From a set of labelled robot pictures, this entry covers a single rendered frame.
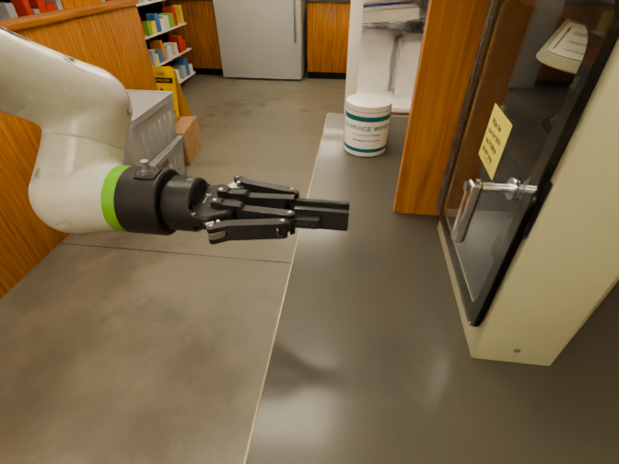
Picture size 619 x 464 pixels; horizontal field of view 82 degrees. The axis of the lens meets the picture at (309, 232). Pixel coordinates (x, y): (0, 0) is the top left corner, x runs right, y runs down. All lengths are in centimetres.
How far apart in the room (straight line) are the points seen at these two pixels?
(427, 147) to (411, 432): 52
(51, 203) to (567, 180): 58
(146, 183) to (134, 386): 135
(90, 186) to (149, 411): 126
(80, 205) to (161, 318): 144
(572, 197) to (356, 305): 35
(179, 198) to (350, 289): 34
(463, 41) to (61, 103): 61
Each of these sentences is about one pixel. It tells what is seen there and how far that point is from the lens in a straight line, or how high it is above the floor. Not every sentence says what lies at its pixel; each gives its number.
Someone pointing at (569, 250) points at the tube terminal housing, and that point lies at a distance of 48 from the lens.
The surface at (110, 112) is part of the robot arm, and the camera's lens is 58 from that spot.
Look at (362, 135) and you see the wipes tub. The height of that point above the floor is 101.
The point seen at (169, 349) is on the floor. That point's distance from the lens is 181.
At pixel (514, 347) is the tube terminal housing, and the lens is 60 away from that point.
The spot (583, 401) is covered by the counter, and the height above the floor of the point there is 94.
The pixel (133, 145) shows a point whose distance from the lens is 246.
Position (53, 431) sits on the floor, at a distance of 181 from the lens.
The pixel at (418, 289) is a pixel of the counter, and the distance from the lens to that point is 67.
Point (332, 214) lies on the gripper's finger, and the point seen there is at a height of 115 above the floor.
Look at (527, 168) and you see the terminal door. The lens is 45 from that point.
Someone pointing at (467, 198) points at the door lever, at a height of 119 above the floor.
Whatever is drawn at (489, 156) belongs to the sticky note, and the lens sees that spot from 55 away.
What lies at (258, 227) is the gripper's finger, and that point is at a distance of 44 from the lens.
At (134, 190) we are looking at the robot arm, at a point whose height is 118.
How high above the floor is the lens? 141
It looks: 38 degrees down
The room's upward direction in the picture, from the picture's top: straight up
